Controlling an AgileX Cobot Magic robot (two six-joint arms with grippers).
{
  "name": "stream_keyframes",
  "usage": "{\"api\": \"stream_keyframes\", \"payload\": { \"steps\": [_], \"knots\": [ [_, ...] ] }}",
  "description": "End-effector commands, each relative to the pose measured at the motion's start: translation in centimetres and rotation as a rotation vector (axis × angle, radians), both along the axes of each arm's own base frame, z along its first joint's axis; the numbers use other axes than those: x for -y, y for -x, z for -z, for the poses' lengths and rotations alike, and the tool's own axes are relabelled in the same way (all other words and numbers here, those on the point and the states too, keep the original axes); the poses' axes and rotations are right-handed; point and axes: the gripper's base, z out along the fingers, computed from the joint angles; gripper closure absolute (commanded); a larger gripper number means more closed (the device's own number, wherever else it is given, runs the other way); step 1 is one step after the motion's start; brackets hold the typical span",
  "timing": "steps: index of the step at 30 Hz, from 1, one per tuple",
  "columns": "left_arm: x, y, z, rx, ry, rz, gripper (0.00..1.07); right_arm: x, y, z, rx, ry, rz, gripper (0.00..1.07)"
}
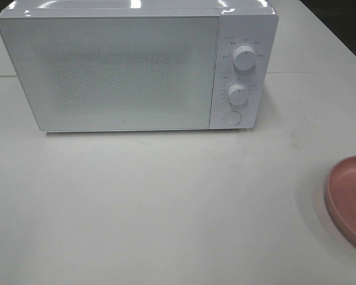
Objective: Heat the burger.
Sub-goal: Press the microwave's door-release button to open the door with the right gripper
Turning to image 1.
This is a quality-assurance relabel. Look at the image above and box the round white door release button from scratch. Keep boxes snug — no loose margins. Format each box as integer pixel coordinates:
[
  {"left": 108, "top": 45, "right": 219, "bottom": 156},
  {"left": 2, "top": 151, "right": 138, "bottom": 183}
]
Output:
[{"left": 224, "top": 111, "right": 242, "bottom": 126}]

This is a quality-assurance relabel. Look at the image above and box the pink round plate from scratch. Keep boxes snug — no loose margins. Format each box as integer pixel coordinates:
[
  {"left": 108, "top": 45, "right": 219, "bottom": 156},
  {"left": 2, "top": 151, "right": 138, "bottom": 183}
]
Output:
[{"left": 325, "top": 156, "right": 356, "bottom": 247}]

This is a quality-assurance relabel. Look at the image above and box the white microwave door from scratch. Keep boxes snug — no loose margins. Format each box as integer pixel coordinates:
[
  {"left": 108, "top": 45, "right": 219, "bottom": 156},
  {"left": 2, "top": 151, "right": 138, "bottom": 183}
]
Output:
[{"left": 0, "top": 17, "right": 218, "bottom": 132}]

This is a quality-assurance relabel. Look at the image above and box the lower white microwave knob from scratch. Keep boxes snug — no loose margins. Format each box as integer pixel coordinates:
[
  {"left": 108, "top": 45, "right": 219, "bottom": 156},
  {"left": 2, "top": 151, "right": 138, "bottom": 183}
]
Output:
[{"left": 227, "top": 84, "right": 250, "bottom": 106}]

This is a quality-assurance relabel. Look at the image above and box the white microwave knob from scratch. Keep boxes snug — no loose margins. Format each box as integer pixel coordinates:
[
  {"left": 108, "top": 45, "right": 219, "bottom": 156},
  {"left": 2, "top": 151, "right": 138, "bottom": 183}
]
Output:
[
  {"left": 230, "top": 43, "right": 257, "bottom": 71},
  {"left": 227, "top": 84, "right": 250, "bottom": 106}
]

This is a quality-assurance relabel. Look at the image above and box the white microwave oven body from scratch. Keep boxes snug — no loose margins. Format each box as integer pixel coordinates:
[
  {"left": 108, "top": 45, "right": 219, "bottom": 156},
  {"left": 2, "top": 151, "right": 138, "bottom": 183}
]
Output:
[{"left": 0, "top": 1, "right": 279, "bottom": 132}]

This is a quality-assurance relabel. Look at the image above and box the upper white microwave knob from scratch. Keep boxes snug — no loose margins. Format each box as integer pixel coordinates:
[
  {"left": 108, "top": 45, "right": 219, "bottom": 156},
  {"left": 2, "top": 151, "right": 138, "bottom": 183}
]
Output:
[{"left": 230, "top": 43, "right": 257, "bottom": 71}]

